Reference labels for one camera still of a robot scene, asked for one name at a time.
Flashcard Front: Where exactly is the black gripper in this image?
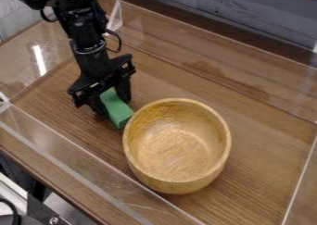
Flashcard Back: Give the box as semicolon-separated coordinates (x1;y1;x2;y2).
68;41;137;117

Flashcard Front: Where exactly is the green rectangular block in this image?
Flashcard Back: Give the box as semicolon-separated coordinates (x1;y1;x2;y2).
101;89;134;130

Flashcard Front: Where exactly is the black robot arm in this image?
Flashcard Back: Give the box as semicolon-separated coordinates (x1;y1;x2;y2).
19;0;136;118

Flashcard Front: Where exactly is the brown wooden bowl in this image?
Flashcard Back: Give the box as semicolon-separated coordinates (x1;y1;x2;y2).
124;98;232;194

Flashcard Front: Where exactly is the clear acrylic corner bracket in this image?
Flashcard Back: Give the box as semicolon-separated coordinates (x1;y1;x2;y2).
108;0;124;31

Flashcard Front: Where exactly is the clear acrylic tray enclosure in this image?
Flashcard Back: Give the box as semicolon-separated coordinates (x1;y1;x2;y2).
0;5;317;225

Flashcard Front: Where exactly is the black metal table bracket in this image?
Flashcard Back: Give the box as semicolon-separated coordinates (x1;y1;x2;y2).
26;188;81;225

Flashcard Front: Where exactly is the black cable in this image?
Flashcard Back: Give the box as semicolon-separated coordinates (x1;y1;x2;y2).
0;194;23;225

